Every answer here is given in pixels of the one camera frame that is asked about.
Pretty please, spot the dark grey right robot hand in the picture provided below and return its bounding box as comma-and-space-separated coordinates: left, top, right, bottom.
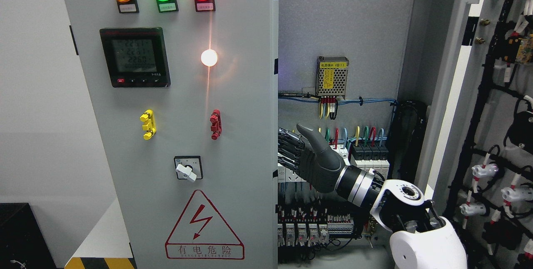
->
278, 124, 345, 193

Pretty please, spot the grey cabinet door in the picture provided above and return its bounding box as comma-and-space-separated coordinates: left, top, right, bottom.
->
415, 0, 532, 269
65, 0, 278, 269

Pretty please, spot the white socket breaker row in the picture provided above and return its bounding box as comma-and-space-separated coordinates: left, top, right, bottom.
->
277, 144, 350, 183

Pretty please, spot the black white surge protector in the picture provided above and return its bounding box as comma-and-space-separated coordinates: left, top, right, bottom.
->
350, 144, 390, 179

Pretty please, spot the black relay terminal row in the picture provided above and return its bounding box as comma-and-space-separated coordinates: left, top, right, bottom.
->
275, 199, 355, 247

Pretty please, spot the metal mesh power supply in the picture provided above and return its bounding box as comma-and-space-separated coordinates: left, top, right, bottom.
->
315, 56, 349, 97

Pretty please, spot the brass ground terminal bar right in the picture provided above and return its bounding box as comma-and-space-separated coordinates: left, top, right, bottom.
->
365, 217, 376, 241

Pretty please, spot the red terminal connector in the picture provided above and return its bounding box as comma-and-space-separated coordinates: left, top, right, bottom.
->
209, 109, 222, 140

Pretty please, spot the red triangle warning sticker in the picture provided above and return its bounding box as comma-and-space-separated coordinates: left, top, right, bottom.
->
165, 189, 245, 260

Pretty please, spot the white glowing indicator lamp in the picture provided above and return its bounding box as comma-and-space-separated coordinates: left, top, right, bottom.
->
200, 49, 219, 67

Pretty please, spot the yellow terminal connector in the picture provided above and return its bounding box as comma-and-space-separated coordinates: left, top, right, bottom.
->
139, 109, 157, 140

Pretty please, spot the black digital power meter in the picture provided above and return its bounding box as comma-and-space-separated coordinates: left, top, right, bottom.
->
100, 27, 171, 87

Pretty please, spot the black wrapped cable loom right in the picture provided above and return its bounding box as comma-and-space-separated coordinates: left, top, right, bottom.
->
391, 100, 429, 186

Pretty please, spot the white rotary selector switch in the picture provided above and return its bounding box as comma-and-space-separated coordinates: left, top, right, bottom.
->
174, 156, 203, 182

